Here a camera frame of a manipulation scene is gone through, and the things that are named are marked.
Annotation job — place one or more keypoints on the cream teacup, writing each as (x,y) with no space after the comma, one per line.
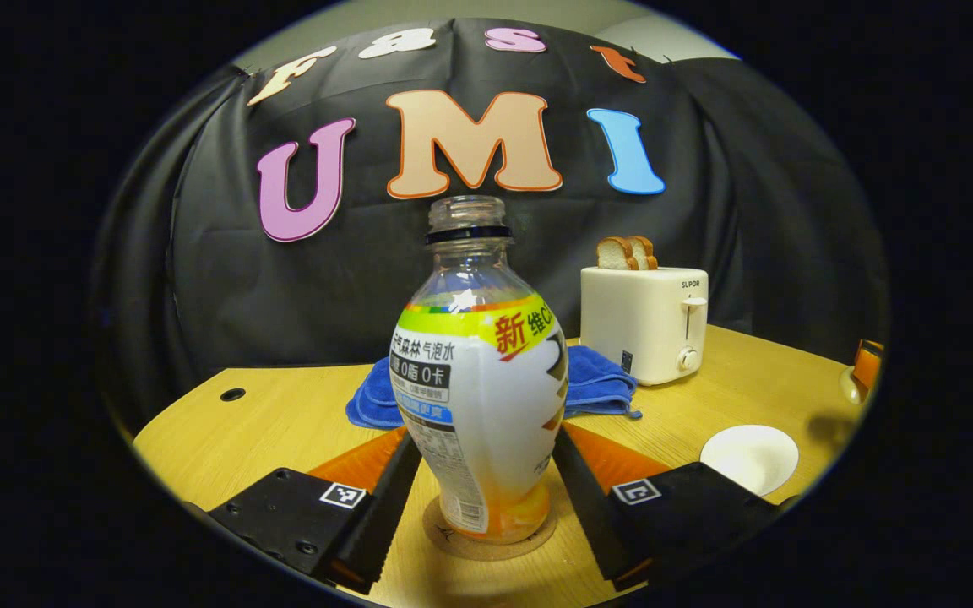
(748,456)

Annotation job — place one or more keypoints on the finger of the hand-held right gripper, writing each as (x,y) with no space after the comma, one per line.
(868,363)

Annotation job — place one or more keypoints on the bread slice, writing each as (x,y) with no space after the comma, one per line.
(616,253)
(649,252)

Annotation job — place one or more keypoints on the blue folded towel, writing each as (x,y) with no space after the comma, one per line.
(596,380)

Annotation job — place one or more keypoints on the round wooden coaster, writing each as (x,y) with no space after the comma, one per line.
(495,550)

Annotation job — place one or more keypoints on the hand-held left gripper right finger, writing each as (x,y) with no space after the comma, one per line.
(698,515)

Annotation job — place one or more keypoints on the clear labelled water bottle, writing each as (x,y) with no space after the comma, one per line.
(486,397)

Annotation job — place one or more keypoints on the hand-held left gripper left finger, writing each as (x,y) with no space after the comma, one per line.
(284,515)

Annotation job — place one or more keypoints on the black table grommet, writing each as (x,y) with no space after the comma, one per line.
(232,394)

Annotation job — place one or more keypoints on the white toaster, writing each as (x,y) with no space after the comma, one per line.
(638,325)

